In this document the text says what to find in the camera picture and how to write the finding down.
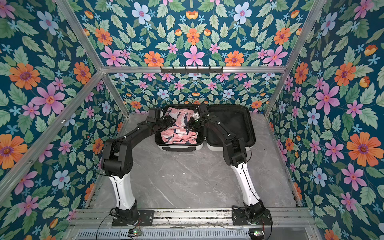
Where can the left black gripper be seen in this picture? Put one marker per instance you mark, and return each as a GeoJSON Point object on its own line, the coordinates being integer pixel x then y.
{"type": "Point", "coordinates": [168, 122]}

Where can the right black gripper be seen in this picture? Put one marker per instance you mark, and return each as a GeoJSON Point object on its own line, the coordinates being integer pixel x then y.
{"type": "Point", "coordinates": [191, 125]}

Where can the pink patterned garment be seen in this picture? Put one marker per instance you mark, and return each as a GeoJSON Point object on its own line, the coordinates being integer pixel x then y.
{"type": "Point", "coordinates": [177, 134]}

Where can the white hard-shell suitcase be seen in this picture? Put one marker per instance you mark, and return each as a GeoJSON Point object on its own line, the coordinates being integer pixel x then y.
{"type": "Point", "coordinates": [235, 117]}

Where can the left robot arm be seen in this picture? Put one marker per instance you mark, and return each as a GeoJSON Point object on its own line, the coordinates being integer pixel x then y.
{"type": "Point", "coordinates": [117, 163]}

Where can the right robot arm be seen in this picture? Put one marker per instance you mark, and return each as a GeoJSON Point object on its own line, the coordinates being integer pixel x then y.
{"type": "Point", "coordinates": [235, 155]}

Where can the left small circuit board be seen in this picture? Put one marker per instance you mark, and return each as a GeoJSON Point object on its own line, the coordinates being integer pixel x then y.
{"type": "Point", "coordinates": [134, 233]}

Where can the small circuit board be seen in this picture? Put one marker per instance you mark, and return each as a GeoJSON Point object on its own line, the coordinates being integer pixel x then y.
{"type": "Point", "coordinates": [256, 234]}
{"type": "Point", "coordinates": [134, 233]}

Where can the right small circuit board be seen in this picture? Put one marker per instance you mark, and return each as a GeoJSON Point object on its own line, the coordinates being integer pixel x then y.
{"type": "Point", "coordinates": [256, 234]}

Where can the black wall hook rack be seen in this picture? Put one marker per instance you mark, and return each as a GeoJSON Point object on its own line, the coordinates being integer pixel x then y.
{"type": "Point", "coordinates": [188, 70]}

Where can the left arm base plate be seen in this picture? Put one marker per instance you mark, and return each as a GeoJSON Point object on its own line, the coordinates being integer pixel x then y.
{"type": "Point", "coordinates": [132, 218]}

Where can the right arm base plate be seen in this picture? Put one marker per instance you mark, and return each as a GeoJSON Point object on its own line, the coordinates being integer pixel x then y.
{"type": "Point", "coordinates": [251, 216]}

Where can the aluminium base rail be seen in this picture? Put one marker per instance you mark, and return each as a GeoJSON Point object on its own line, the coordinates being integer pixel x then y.
{"type": "Point", "coordinates": [197, 218]}

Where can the white slotted cable duct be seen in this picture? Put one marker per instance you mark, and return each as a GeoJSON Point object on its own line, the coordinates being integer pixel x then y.
{"type": "Point", "coordinates": [165, 234]}

